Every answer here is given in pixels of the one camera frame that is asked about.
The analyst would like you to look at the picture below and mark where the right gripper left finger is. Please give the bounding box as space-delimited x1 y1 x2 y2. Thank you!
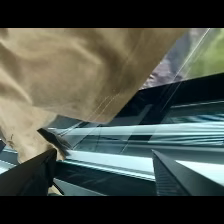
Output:
0 147 58 197

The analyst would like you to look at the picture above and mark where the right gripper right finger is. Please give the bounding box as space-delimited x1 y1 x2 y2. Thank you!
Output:
151 149 224 197

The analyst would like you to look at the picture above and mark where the tan garment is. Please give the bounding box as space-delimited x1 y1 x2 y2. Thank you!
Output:
0 27 188 197

